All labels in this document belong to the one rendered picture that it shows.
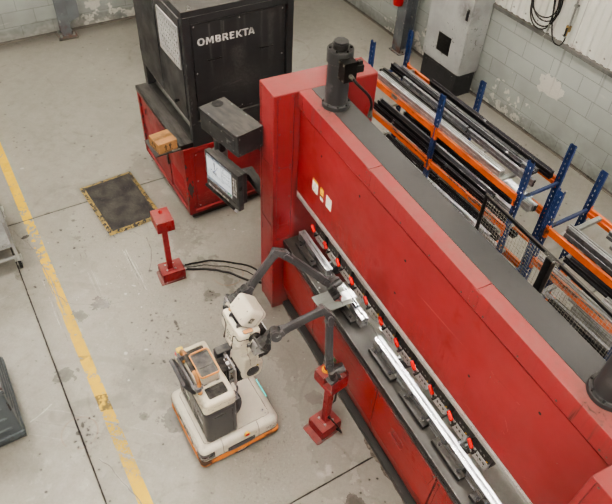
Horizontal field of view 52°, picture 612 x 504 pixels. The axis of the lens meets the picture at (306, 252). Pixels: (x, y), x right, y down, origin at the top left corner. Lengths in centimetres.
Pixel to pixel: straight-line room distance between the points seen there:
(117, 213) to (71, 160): 116
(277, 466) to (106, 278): 256
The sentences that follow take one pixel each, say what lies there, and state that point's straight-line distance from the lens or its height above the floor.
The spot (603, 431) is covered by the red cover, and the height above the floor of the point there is 229.
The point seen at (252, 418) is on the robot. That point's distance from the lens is 503.
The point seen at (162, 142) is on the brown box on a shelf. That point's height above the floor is 110.
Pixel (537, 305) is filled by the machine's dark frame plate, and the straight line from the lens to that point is 333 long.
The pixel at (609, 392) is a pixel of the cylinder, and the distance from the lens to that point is 303.
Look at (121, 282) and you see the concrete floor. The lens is 638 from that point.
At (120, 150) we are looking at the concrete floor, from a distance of 798.
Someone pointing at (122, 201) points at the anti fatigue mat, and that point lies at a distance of 722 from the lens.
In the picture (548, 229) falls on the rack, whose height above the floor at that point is 139.
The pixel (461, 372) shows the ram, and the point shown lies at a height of 165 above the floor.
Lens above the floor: 467
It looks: 46 degrees down
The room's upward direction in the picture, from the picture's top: 4 degrees clockwise
